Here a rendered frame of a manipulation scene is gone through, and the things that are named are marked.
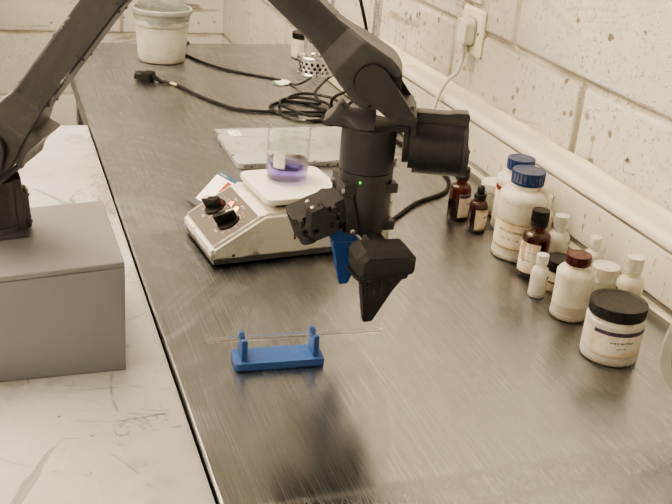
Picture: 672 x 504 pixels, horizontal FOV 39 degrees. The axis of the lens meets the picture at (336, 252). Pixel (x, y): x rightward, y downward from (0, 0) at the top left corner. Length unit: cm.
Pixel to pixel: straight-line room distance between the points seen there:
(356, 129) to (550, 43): 69
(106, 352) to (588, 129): 82
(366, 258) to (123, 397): 29
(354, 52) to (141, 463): 43
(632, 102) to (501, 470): 66
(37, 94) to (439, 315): 54
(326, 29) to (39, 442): 48
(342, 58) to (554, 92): 70
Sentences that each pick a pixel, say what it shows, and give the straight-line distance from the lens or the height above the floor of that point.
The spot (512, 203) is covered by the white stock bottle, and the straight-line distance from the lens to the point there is 136.
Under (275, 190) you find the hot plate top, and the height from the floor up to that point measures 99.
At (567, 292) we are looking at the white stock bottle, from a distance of 123.
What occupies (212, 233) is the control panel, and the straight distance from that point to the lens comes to 130.
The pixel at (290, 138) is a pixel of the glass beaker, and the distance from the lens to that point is 131.
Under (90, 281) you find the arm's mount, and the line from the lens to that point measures 100.
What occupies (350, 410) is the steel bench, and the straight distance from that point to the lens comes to 100.
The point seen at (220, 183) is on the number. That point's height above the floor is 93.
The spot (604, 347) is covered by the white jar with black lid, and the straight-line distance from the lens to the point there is 115.
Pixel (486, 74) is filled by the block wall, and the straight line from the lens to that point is 178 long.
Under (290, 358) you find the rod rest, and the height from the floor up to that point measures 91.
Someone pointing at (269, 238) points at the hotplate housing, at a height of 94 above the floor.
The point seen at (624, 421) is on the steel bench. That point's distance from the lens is 107.
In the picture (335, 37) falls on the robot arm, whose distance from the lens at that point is 95.
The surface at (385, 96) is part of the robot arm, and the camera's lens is 94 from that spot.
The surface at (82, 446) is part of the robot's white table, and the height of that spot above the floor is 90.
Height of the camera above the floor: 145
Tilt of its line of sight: 24 degrees down
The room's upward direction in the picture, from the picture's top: 5 degrees clockwise
